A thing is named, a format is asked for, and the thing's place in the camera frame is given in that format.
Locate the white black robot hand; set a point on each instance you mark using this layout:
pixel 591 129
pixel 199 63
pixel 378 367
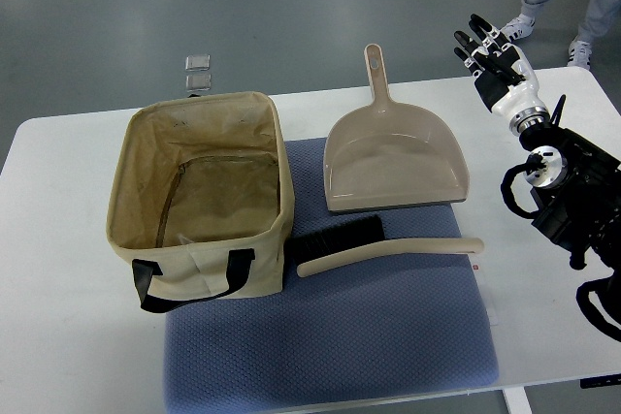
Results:
pixel 503 77

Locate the pink hand broom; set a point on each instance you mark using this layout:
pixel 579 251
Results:
pixel 362 239

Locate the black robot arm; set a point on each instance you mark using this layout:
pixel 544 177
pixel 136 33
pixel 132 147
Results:
pixel 570 189

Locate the yellow fabric bag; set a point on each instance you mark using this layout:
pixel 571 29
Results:
pixel 202 200

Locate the pink plastic dustpan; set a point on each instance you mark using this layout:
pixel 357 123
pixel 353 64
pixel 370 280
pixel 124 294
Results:
pixel 391 154

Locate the blue textured mat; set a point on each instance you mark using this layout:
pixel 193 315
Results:
pixel 388 327

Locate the lower clear floor plate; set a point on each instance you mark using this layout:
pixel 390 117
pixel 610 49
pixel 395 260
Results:
pixel 198 82

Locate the clear floor plate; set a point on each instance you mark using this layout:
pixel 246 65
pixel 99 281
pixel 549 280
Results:
pixel 198 82
pixel 197 62

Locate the upper clear floor plate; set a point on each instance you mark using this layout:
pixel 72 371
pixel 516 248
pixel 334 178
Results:
pixel 197 62

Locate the black box under table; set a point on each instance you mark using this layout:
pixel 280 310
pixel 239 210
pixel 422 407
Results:
pixel 600 381

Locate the white table leg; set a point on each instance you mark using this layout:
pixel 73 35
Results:
pixel 516 401

